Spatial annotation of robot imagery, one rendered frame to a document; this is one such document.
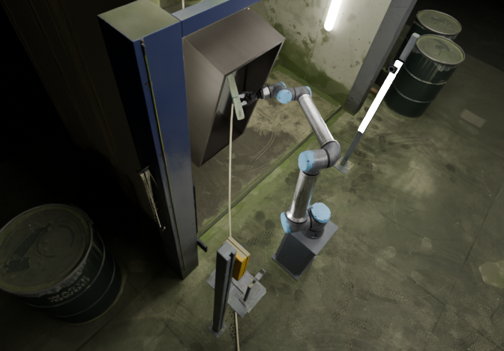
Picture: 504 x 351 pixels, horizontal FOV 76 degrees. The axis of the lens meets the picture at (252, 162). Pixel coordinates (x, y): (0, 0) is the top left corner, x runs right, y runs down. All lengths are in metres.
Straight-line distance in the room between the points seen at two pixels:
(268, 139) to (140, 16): 2.79
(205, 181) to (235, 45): 1.63
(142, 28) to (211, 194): 2.38
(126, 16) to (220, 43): 1.06
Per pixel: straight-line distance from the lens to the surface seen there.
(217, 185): 3.32
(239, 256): 1.39
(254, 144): 3.68
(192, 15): 1.15
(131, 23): 1.12
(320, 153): 1.84
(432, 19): 5.12
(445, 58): 4.43
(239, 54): 2.10
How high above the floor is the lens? 2.85
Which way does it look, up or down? 53 degrees down
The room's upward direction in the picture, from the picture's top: 10 degrees clockwise
